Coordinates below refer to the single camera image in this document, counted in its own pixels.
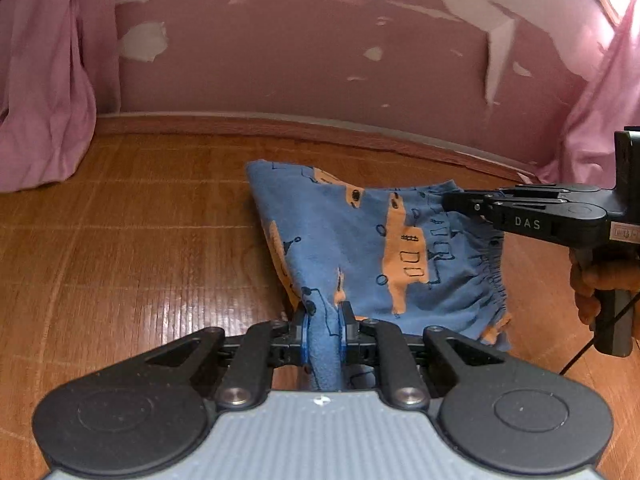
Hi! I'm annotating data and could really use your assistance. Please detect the person's right hand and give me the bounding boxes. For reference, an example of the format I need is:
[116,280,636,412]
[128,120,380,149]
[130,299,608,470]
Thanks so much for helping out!
[570,249,640,325]

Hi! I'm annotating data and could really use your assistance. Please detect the pink curtain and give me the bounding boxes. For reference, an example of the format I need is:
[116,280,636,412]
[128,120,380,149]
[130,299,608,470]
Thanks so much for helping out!
[1,0,120,193]
[536,0,640,188]

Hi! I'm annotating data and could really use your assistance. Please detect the pink curtain right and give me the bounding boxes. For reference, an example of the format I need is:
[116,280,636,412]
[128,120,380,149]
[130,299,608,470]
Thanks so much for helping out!
[536,0,640,188]

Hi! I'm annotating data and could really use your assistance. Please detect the blue patterned children's pants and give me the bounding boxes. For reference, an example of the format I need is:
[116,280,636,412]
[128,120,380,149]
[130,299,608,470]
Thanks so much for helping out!
[246,160,510,391]

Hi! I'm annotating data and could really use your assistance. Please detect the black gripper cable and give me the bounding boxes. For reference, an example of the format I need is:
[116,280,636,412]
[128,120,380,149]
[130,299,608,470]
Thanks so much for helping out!
[556,291,640,377]

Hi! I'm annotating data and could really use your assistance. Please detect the pink curtain left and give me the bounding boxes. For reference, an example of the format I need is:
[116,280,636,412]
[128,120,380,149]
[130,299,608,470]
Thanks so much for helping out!
[1,0,120,193]

